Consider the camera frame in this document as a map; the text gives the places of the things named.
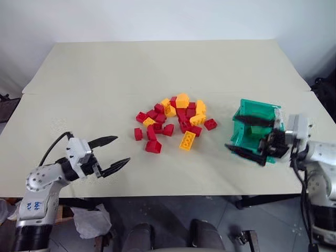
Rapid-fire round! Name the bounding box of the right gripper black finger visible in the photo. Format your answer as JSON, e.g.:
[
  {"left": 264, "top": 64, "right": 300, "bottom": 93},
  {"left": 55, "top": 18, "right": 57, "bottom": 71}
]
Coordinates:
[
  {"left": 224, "top": 143, "right": 268, "bottom": 167},
  {"left": 234, "top": 114, "right": 276, "bottom": 130}
]

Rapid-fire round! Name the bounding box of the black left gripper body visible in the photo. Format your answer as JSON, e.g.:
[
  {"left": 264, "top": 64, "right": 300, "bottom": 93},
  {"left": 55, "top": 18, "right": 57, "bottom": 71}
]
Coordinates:
[{"left": 83, "top": 153, "right": 103, "bottom": 180}]

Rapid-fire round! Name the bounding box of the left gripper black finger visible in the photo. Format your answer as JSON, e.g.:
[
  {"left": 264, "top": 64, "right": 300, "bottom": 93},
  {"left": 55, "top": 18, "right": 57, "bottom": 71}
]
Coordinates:
[
  {"left": 87, "top": 135, "right": 119, "bottom": 151},
  {"left": 100, "top": 157, "right": 131, "bottom": 178}
]

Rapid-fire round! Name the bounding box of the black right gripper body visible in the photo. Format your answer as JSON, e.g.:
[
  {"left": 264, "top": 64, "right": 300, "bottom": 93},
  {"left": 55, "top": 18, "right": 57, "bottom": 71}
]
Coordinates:
[{"left": 259, "top": 129, "right": 287, "bottom": 160}]

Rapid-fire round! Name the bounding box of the teal plastic bin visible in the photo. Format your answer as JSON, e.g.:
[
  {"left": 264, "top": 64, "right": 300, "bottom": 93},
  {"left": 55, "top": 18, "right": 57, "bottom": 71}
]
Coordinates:
[{"left": 229, "top": 98, "right": 286, "bottom": 166}]

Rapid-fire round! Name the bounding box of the white crumpled plastic bag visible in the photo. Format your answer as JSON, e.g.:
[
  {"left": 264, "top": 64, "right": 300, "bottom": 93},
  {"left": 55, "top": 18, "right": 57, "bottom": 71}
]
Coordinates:
[{"left": 70, "top": 204, "right": 113, "bottom": 240}]

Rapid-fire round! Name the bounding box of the wooden board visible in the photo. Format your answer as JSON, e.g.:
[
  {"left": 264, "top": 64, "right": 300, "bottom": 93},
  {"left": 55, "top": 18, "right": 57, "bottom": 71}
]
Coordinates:
[{"left": 55, "top": 204, "right": 75, "bottom": 224}]

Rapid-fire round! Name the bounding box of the black wheeled equipment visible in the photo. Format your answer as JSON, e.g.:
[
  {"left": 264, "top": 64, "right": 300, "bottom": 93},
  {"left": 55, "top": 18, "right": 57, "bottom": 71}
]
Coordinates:
[{"left": 310, "top": 75, "right": 336, "bottom": 112}]

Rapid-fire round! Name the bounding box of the metal caster foot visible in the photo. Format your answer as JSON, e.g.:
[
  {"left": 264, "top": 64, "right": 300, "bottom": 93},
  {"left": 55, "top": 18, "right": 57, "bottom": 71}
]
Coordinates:
[{"left": 235, "top": 229, "right": 260, "bottom": 252}]

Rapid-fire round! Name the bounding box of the dark rounded shape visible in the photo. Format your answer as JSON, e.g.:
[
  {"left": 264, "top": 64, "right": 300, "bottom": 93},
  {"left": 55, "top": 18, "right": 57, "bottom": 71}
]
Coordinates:
[{"left": 189, "top": 218, "right": 227, "bottom": 252}]

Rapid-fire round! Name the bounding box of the black equipment beside table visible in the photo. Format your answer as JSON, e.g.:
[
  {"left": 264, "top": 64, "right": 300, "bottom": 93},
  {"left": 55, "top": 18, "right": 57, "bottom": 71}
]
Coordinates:
[{"left": 0, "top": 92, "right": 21, "bottom": 124}]

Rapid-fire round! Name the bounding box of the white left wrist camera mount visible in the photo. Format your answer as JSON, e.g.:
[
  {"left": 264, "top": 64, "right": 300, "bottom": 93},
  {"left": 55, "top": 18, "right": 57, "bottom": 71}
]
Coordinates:
[{"left": 65, "top": 137, "right": 92, "bottom": 180}]

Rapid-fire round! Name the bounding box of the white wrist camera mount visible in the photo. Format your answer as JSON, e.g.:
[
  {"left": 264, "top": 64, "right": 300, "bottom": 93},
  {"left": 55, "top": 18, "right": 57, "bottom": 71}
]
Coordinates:
[
  {"left": 285, "top": 113, "right": 312, "bottom": 143},
  {"left": 65, "top": 137, "right": 92, "bottom": 180}
]

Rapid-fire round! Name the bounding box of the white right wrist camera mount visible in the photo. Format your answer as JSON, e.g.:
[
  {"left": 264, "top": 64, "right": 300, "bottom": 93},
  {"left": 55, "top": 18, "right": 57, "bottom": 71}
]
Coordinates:
[{"left": 285, "top": 113, "right": 312, "bottom": 143}]

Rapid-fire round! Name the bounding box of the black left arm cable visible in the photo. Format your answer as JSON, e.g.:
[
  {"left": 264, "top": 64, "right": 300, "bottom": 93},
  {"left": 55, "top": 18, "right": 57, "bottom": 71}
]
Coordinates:
[{"left": 38, "top": 131, "right": 75, "bottom": 167}]

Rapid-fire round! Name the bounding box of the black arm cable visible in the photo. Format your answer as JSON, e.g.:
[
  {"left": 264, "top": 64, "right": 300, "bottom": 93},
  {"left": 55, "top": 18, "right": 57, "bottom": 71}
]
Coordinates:
[
  {"left": 289, "top": 145, "right": 317, "bottom": 246},
  {"left": 38, "top": 131, "right": 75, "bottom": 167}
]

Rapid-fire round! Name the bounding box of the black table frame bar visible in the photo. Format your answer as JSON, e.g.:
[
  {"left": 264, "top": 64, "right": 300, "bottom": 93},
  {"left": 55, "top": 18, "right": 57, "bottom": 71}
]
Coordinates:
[{"left": 234, "top": 194, "right": 303, "bottom": 210}]

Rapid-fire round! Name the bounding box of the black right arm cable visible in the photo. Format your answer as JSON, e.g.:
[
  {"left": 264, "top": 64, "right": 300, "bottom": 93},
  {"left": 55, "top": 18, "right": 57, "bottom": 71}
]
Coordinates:
[{"left": 289, "top": 145, "right": 317, "bottom": 246}]

